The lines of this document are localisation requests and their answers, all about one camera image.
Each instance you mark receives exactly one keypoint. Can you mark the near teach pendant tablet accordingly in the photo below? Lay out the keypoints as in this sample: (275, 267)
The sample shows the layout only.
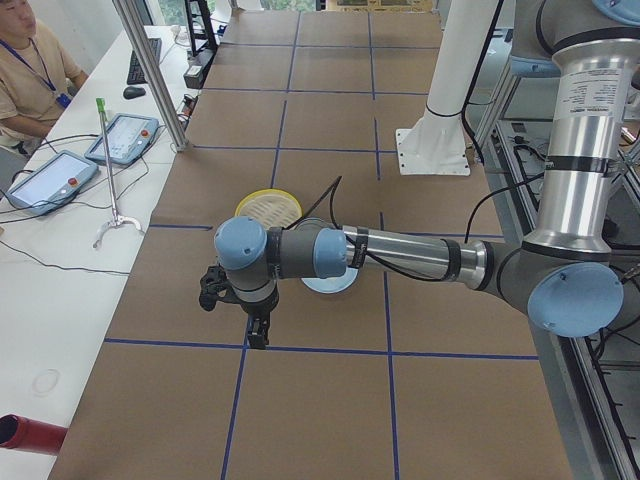
(53, 184)

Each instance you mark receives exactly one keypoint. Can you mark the black computer mouse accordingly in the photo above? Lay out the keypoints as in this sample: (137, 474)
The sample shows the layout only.
(132, 92)

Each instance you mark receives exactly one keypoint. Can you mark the grabber stick with green handle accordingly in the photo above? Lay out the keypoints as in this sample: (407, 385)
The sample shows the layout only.
(117, 220)

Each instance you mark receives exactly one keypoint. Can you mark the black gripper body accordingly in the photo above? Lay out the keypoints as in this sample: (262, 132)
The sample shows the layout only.
(259, 310)

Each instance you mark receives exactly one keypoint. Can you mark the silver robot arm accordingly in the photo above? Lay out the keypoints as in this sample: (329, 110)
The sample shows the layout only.
(559, 275)

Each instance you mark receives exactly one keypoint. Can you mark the white pedestal column with base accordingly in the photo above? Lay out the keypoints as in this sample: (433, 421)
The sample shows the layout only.
(435, 145)

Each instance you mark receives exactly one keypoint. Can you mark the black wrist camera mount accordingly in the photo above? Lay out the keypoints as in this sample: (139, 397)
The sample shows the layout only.
(214, 288)

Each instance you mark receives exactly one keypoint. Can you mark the light blue plate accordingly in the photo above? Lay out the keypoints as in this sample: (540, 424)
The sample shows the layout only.
(330, 285)

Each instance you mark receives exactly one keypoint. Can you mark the aluminium frame post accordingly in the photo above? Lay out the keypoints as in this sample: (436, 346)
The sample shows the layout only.
(136, 33)

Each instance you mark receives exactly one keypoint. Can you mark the red cylinder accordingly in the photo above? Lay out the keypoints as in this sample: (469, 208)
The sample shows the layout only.
(28, 435)

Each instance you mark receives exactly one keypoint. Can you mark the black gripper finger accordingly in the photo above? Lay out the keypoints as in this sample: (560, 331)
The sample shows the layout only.
(258, 332)

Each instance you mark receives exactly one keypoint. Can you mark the far teach pendant tablet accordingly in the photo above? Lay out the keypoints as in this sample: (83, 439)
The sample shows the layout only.
(128, 137)

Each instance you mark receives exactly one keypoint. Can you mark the teach pendant tablet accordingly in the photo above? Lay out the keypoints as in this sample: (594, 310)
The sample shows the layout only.
(53, 184)
(128, 137)

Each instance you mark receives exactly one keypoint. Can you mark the seated person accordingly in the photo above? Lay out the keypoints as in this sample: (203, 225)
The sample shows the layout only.
(36, 73)

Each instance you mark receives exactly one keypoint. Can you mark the yellow rimmed steamer basket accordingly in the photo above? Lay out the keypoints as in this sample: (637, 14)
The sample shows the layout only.
(270, 207)

